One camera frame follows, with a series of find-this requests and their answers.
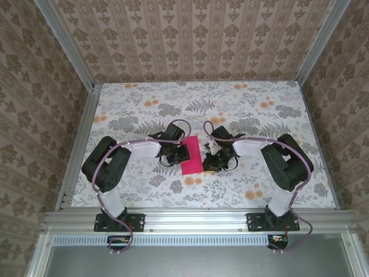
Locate pink paper sheet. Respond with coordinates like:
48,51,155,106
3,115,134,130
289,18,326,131
180,135,205,176

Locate floral table cover sheet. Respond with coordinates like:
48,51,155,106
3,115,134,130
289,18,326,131
70,81,337,209

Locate grey metal panel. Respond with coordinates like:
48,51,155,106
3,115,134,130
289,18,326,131
43,245,361,277

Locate aluminium cross rail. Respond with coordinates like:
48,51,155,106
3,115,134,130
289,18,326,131
42,209,357,235

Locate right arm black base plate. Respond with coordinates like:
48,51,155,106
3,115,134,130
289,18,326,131
247,212,300,233

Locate slotted grey cable duct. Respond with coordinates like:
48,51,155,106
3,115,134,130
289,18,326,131
53,235,273,246

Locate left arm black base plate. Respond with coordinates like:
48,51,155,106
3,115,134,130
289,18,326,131
94,212,145,233

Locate left aluminium side rail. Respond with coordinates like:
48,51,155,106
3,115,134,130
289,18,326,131
54,83,102,212

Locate aluminium side rail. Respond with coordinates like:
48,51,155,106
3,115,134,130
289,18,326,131
296,80,341,211
54,83,102,212

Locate right aluminium side rail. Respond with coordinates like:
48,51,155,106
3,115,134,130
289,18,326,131
296,80,341,211

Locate right aluminium corner post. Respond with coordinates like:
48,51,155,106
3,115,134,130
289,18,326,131
293,0,353,85

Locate aluminium corner post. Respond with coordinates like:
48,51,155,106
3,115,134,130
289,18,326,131
293,0,353,85
33,0,96,89

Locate left aluminium corner post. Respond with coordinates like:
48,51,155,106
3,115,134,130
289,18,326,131
33,0,96,89

